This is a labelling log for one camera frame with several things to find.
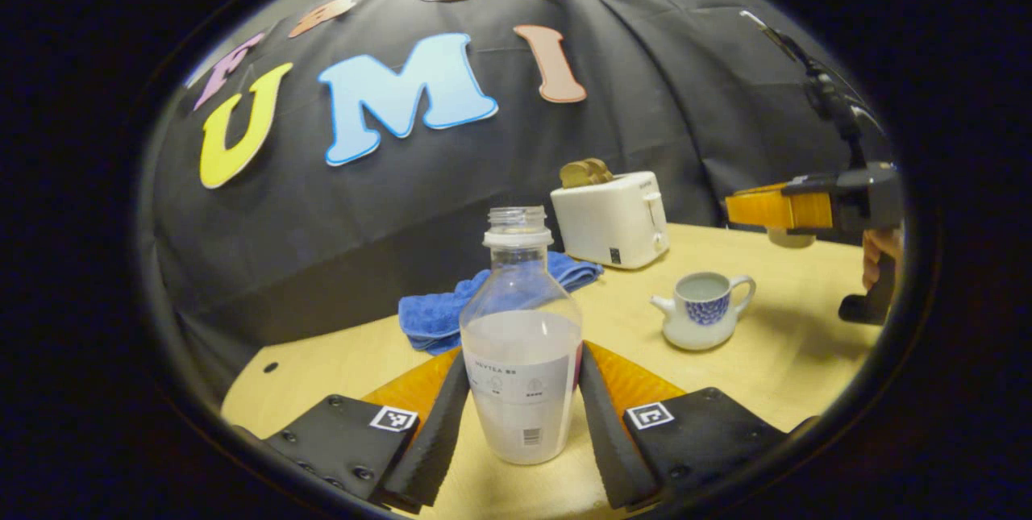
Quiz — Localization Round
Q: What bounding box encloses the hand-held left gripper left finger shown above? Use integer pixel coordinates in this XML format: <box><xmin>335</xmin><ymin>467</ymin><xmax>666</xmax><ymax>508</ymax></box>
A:
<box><xmin>262</xmin><ymin>347</ymin><xmax>472</xmax><ymax>514</ymax></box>

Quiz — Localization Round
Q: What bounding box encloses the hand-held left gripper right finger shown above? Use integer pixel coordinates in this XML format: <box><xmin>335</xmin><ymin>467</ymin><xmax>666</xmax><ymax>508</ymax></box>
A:
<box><xmin>576</xmin><ymin>341</ymin><xmax>787</xmax><ymax>513</ymax></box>

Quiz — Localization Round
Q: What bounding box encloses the clear plastic water bottle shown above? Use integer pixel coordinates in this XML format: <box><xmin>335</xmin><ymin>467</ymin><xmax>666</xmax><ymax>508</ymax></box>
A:
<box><xmin>460</xmin><ymin>206</ymin><xmax>583</xmax><ymax>466</ymax></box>

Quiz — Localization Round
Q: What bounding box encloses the white blue-patterned teacup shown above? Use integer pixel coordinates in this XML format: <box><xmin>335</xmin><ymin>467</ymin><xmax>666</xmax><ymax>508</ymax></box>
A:
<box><xmin>650</xmin><ymin>271</ymin><xmax>757</xmax><ymax>352</ymax></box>

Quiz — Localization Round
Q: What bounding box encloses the blue folded towel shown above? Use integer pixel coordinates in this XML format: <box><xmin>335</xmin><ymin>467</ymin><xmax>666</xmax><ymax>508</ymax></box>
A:
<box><xmin>398</xmin><ymin>252</ymin><xmax>604</xmax><ymax>356</ymax></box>

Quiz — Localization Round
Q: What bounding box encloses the white toaster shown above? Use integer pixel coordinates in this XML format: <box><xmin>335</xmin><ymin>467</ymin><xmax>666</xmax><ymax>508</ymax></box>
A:
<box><xmin>550</xmin><ymin>171</ymin><xmax>670</xmax><ymax>270</ymax></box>

